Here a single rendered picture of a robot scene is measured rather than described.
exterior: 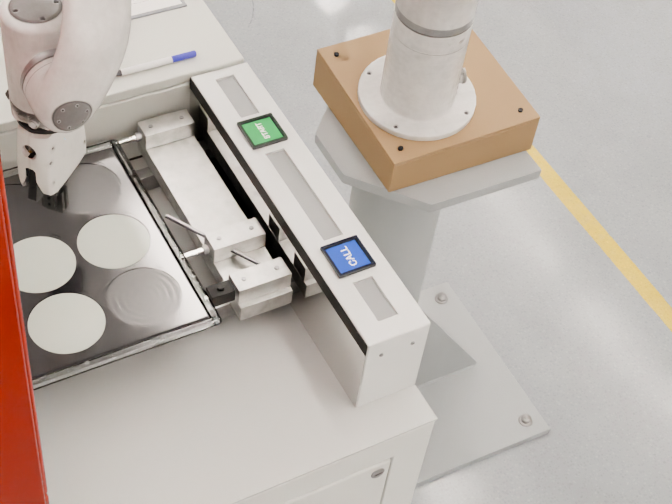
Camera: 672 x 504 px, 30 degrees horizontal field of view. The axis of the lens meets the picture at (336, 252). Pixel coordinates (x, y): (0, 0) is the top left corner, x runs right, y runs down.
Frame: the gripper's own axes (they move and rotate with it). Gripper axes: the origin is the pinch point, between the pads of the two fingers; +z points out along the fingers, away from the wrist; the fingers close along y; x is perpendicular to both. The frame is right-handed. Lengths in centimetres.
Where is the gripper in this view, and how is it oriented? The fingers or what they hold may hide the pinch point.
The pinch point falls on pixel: (54, 196)
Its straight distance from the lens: 171.4
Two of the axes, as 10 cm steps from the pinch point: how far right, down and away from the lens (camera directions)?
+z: -1.0, 6.5, 7.5
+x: -9.4, -3.2, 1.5
